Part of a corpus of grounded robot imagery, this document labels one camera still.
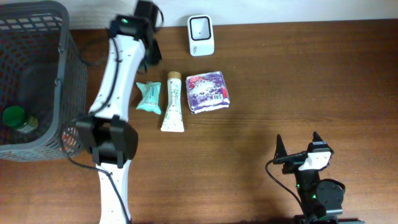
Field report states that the teal wet wipes pack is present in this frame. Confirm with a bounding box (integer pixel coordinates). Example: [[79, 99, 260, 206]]
[[136, 82, 162, 114]]

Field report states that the purple pink tissue pack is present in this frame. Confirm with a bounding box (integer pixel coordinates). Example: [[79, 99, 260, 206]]
[[185, 71, 231, 114]]

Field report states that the white cream tube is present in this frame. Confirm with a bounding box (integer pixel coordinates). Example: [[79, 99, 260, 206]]
[[160, 71, 185, 133]]

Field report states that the green lid glass jar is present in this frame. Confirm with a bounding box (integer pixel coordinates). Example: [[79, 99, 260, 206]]
[[2, 106, 39, 134]]

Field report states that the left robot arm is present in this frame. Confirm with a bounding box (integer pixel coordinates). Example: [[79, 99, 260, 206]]
[[74, 1, 164, 223]]

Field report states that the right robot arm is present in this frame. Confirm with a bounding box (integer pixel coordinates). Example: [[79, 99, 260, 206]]
[[266, 132, 363, 224]]

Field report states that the white barcode scanner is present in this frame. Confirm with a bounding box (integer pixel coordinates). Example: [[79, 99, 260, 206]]
[[187, 15, 215, 57]]

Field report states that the dark grey plastic basket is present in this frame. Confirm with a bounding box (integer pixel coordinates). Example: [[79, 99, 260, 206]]
[[1, 1, 88, 162]]

